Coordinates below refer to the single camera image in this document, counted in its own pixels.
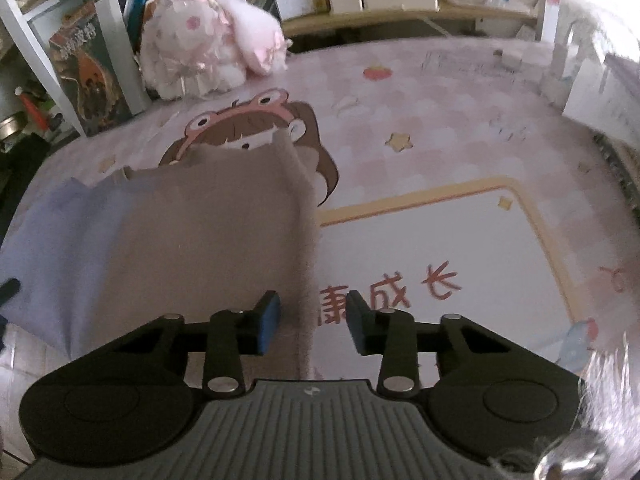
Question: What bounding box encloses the lilac and taupe sweater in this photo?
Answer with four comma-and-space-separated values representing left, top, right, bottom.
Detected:
1, 132, 319, 379

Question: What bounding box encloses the pink white plush bunny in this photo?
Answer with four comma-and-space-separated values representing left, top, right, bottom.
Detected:
139, 0, 292, 101

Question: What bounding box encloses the metal bowl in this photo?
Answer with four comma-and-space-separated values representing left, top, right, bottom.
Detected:
0, 112, 28, 142

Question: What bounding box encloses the white wooden bookshelf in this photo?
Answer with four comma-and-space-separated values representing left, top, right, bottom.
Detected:
0, 0, 561, 139

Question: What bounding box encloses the orange red bottle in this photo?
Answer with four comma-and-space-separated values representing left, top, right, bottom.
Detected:
14, 87, 49, 132

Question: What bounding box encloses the pink checkered desk mat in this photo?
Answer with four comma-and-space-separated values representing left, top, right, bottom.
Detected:
4, 38, 639, 379

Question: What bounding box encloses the Harry Potter book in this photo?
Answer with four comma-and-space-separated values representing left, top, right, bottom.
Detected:
49, 0, 151, 136

